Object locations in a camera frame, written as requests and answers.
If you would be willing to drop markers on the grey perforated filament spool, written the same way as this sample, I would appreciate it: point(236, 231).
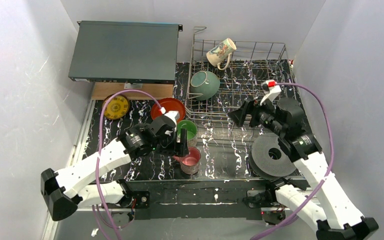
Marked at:
point(267, 160)

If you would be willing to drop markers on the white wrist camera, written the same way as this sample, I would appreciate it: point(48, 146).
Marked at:
point(173, 115)
point(272, 90)

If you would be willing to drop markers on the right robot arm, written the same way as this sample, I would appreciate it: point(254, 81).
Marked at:
point(335, 217)

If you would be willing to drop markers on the white floral bowl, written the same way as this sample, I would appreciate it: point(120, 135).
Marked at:
point(203, 85)

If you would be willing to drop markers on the cream seahorse mug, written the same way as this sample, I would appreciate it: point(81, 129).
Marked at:
point(221, 55)

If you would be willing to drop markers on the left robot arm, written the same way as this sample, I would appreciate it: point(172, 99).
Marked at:
point(67, 189)

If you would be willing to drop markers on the yellow patterned plate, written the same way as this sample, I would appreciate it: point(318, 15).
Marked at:
point(117, 108)

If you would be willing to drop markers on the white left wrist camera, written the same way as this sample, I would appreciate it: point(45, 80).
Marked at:
point(173, 115)

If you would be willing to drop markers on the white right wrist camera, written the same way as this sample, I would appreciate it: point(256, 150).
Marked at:
point(272, 90)

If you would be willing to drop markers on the red plate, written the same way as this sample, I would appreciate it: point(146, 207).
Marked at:
point(169, 104)

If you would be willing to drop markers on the green interior mug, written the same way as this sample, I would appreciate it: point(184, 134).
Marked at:
point(191, 132)

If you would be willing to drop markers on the aluminium frame rail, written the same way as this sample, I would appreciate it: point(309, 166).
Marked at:
point(151, 204)

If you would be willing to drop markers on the pink interior mug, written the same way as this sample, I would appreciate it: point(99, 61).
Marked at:
point(189, 164)

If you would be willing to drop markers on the dark grey rack-mount box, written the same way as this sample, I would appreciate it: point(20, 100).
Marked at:
point(125, 52)

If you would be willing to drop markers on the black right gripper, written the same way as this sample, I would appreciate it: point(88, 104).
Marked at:
point(251, 111)

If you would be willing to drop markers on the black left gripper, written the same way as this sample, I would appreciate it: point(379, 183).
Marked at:
point(177, 142)

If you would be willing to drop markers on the metal wire dish rack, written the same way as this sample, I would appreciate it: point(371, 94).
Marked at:
point(251, 64)

